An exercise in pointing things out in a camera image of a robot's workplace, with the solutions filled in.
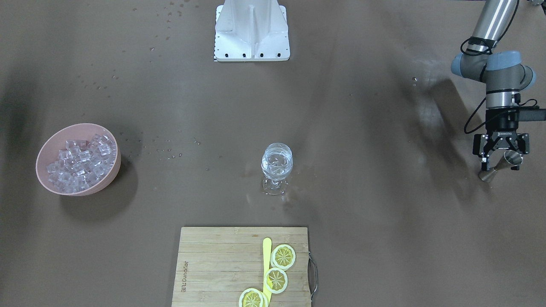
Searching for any clear wine glass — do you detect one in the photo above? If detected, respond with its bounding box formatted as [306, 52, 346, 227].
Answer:
[261, 142, 294, 195]

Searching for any bamboo cutting board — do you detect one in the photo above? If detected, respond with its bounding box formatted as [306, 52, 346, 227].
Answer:
[171, 227, 313, 307]

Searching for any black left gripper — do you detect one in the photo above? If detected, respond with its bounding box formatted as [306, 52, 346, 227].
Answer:
[472, 107, 530, 171]

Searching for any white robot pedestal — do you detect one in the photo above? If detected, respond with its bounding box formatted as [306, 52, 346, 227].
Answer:
[213, 0, 290, 62]

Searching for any middle lemon slice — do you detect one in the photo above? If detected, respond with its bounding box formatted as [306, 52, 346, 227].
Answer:
[263, 267, 288, 295]

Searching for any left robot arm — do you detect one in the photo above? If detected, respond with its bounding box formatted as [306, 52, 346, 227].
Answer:
[451, 0, 545, 171]

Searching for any lemon slice near handle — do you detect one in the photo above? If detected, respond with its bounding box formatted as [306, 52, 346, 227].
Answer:
[270, 243, 296, 271]

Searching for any far lemon slice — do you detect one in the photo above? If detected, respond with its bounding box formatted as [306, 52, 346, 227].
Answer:
[238, 288, 269, 307]

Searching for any steel jigger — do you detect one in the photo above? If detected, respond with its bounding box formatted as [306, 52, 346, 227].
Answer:
[478, 150, 523, 182]

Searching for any pink bowl of ice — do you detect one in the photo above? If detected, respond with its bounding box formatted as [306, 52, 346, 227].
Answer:
[35, 124, 121, 196]

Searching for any yellow plastic knife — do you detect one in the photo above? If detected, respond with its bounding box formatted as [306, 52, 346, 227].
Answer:
[262, 237, 272, 305]

